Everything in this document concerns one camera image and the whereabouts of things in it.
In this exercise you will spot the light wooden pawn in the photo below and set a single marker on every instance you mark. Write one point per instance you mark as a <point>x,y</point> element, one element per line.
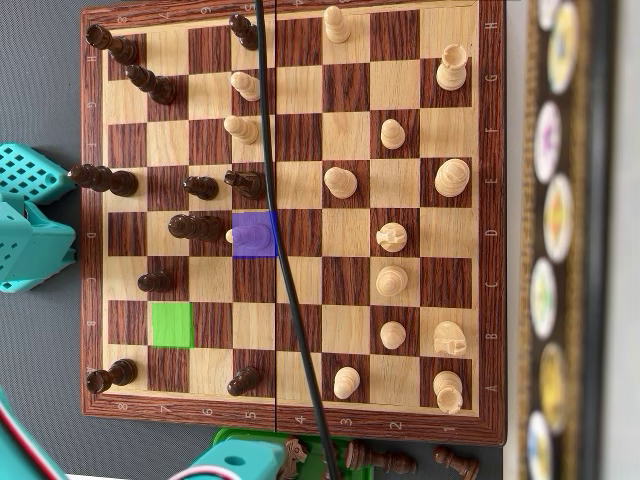
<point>336,27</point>
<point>252,236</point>
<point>346,382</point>
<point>241,130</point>
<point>393,335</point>
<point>393,135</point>
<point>341,182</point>
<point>245,85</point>

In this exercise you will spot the dark box with round pictures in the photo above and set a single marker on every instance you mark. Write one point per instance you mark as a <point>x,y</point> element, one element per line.
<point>575,150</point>

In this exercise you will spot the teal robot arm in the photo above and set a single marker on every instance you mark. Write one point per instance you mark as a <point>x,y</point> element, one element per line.
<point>40,240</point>

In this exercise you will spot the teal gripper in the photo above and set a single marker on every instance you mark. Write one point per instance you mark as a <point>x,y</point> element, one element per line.
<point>240,459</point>

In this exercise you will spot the dark wooden bishop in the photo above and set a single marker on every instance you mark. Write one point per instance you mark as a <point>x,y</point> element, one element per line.
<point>375,457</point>
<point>157,87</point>

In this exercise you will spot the light pawn row C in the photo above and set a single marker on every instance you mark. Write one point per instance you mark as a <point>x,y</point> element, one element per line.
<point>392,281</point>

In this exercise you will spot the dark wooden queen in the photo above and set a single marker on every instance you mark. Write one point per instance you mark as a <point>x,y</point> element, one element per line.
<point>200,227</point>

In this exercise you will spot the dark wooden rook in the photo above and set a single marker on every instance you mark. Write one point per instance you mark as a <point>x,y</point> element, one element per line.
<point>117,47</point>
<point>117,374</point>

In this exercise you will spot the dark grey table mat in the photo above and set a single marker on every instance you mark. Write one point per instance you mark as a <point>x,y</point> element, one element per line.
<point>40,75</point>

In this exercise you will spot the wooden chessboard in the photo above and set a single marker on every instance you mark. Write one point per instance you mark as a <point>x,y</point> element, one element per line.
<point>350,280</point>

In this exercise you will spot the light wooden rook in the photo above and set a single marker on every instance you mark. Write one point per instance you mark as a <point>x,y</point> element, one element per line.
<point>451,70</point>
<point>447,390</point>

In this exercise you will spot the dark wooden king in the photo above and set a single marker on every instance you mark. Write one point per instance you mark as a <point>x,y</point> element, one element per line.
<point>112,181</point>

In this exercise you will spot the green plastic tray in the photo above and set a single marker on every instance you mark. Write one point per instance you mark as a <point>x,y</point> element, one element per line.
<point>315,462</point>

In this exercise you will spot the light wooden knight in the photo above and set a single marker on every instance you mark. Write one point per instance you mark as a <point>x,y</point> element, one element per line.
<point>449,339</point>
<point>391,238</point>

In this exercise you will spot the dark wooden pawn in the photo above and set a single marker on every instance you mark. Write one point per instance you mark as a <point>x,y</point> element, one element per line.
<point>202,187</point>
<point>157,281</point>
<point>457,464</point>
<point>244,380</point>
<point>242,30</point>

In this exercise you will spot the dark wooden knight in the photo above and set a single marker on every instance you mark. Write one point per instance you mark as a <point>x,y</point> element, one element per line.
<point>296,452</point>
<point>247,184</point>

